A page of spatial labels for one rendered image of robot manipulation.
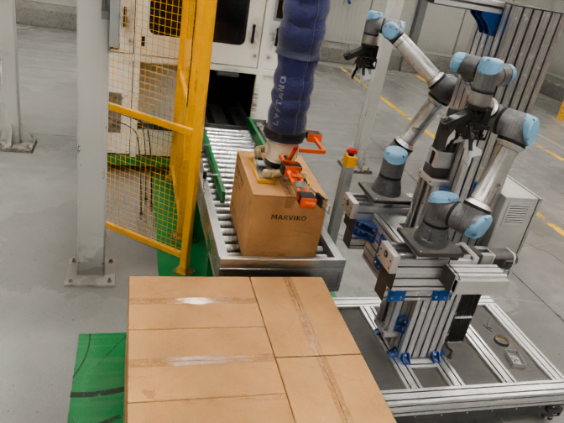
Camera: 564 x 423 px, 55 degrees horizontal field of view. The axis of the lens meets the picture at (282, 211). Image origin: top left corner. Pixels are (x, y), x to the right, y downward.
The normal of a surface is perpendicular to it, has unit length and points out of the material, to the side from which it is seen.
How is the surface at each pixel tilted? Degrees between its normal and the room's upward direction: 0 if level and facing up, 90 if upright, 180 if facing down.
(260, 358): 0
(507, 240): 90
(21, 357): 0
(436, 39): 90
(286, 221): 90
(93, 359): 0
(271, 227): 90
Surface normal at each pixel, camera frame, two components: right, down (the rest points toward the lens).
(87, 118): 0.23, 0.47
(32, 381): 0.16, -0.88
